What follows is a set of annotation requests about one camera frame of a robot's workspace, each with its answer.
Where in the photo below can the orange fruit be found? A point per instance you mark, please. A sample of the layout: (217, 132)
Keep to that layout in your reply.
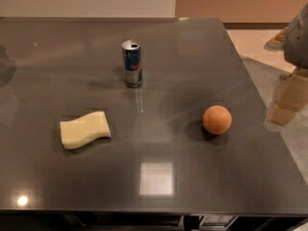
(216, 120)

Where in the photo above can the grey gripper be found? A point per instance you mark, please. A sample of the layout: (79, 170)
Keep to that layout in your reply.
(298, 43)

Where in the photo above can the blue silver energy drink can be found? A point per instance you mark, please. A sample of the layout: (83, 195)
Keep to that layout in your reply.
(131, 52)

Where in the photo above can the yellow sponge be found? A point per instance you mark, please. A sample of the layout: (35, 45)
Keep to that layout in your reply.
(84, 129)

